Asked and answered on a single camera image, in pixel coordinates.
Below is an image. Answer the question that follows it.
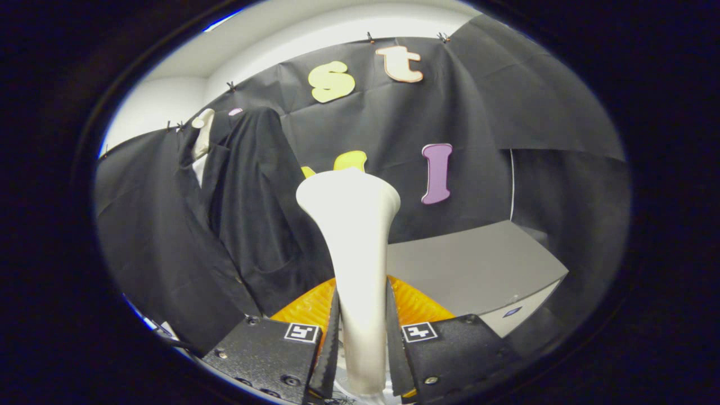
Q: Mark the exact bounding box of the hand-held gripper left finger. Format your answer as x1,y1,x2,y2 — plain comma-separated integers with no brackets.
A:
201,277,341,405

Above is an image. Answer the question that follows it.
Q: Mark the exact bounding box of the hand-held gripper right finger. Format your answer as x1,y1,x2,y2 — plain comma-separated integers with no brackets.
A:
385,276,524,404

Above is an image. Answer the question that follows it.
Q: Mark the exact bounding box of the white garment steamer head hose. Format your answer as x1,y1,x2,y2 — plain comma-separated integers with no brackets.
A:
296,167,401,395

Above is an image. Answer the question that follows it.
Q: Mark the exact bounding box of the black suit jacket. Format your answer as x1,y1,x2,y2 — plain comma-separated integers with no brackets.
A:
179,107,338,318

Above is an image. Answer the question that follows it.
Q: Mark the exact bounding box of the grey cabinet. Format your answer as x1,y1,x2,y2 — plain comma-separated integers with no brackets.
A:
387,219,569,338

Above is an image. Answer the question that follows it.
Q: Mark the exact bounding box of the black backdrop cloth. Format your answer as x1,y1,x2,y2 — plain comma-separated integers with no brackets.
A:
94,14,631,358

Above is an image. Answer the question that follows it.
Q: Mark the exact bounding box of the cream plastic hanger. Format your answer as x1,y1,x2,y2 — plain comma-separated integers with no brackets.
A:
190,108,216,161

